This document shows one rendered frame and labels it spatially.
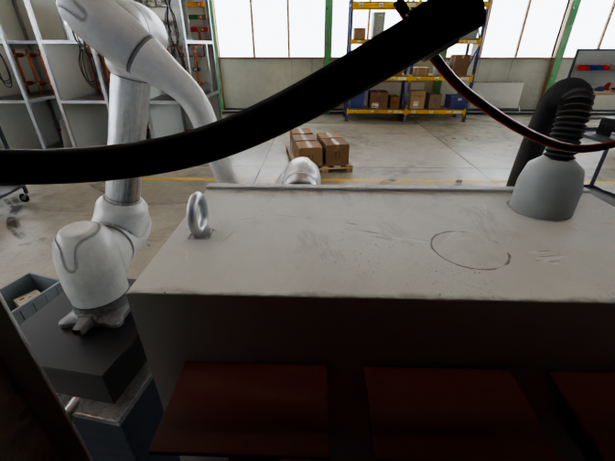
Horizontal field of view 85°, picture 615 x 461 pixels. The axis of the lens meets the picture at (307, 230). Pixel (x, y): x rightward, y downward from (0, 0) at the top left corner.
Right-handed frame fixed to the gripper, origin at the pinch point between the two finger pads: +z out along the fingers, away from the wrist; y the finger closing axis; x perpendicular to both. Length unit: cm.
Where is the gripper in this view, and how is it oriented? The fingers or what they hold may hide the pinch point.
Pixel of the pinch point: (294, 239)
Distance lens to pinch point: 64.4
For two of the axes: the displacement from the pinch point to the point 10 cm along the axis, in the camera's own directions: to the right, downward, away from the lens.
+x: 0.0, -8.8, -4.8
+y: -10.0, -0.1, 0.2
